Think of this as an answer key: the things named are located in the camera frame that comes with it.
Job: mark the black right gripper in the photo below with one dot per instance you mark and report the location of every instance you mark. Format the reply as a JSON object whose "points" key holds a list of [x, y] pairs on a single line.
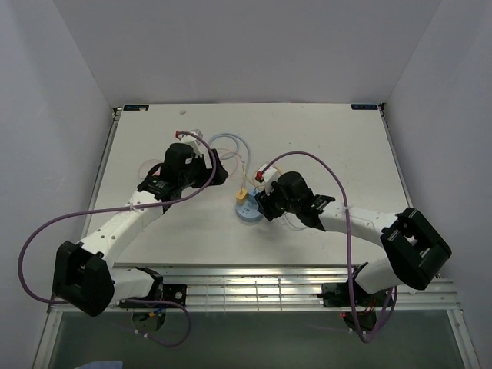
{"points": [[265, 204]]}

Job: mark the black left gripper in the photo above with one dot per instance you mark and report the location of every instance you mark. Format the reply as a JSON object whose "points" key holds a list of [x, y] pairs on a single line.
{"points": [[207, 174]]}

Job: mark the round blue power socket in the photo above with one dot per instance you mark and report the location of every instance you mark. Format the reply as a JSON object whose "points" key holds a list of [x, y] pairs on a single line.
{"points": [[249, 210]]}

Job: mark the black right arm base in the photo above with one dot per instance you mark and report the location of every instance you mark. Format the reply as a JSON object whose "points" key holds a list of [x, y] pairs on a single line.
{"points": [[336, 295]]}

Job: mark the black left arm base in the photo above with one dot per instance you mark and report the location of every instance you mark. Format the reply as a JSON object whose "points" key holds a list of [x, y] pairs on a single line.
{"points": [[165, 297]]}

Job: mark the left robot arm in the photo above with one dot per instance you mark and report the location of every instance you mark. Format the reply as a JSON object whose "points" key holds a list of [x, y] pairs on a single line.
{"points": [[84, 275]]}

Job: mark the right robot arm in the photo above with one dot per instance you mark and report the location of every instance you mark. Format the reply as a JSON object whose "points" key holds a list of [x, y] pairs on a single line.
{"points": [[415, 251]]}

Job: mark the yellow charger plug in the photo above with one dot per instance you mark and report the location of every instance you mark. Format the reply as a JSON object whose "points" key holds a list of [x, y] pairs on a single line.
{"points": [[241, 196]]}

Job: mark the left blue corner label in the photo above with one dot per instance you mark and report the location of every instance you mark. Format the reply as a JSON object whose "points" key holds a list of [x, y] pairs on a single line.
{"points": [[136, 107]]}

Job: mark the blue corner label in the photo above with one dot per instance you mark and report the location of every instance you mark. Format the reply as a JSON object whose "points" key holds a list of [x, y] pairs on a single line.
{"points": [[136, 107], [364, 107]]}

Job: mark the right blue corner label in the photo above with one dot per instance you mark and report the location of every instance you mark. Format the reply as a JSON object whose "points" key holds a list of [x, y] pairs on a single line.
{"points": [[364, 107]]}

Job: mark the blue cloth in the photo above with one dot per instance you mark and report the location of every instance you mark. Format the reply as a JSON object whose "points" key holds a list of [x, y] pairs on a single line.
{"points": [[103, 365]]}

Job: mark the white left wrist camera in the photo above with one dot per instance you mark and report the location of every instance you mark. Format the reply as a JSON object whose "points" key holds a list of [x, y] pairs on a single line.
{"points": [[194, 139]]}

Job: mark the aluminium table edge rail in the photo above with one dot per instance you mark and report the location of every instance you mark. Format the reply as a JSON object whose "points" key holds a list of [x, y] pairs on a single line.
{"points": [[288, 289]]}

